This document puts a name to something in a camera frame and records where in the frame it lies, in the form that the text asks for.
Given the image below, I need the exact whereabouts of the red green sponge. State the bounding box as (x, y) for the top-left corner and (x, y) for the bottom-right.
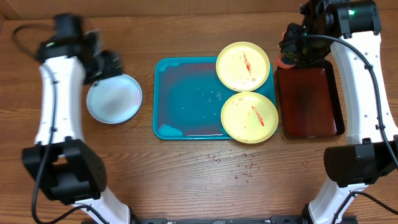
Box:
(275, 30), (298, 70)

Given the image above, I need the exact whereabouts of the light blue plate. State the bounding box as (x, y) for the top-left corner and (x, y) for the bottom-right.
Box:
(86, 74), (143, 124)

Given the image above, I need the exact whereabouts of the yellow plate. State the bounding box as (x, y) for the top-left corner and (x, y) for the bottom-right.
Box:
(216, 42), (271, 92)
(221, 92), (279, 144)

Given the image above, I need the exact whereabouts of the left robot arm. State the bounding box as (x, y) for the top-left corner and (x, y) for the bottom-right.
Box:
(22, 29), (135, 223)

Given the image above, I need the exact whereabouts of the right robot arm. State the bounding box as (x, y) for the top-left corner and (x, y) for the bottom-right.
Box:
(279, 0), (397, 223)

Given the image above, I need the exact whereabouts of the black tray with water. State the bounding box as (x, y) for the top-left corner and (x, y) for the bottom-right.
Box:
(277, 60), (345, 139)

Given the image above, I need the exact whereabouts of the teal plastic tray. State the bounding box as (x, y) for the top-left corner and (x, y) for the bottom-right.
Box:
(152, 56), (277, 141)

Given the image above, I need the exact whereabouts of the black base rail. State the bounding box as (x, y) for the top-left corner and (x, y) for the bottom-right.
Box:
(81, 213), (358, 224)

